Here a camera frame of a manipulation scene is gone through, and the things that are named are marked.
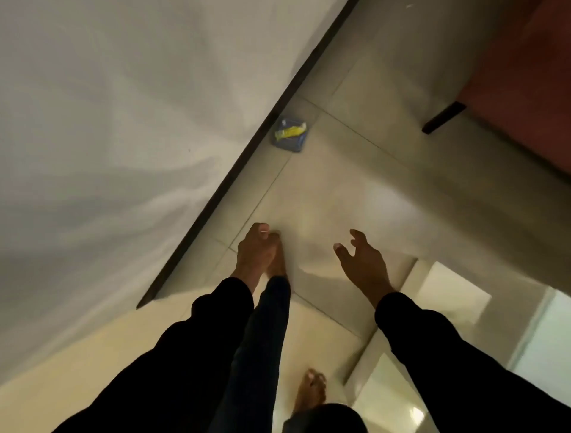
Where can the person's left leg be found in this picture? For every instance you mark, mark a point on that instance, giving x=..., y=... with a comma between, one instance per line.
x=263, y=348

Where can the blue-grey square box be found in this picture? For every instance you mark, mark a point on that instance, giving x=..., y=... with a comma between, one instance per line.
x=292, y=142

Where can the person's right forearm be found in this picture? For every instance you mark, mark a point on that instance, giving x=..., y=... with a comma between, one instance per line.
x=468, y=374

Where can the person's black torso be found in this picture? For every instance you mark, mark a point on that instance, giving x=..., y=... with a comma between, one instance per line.
x=325, y=421

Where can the person's left hand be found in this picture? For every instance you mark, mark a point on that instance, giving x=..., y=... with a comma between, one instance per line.
x=254, y=254

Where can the person's leg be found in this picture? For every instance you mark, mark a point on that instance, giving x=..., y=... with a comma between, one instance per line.
x=263, y=348
x=310, y=392

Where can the red fabric sofa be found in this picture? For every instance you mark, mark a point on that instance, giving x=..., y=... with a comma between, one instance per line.
x=531, y=80

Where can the white table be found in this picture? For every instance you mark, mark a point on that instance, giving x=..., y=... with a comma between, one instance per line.
x=548, y=352

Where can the person's right hand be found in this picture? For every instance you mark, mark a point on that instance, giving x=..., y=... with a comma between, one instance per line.
x=368, y=267

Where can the person's right leg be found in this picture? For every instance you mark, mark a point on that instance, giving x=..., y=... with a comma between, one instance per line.
x=310, y=392

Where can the person's left forearm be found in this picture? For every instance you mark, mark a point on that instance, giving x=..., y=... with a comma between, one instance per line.
x=178, y=370

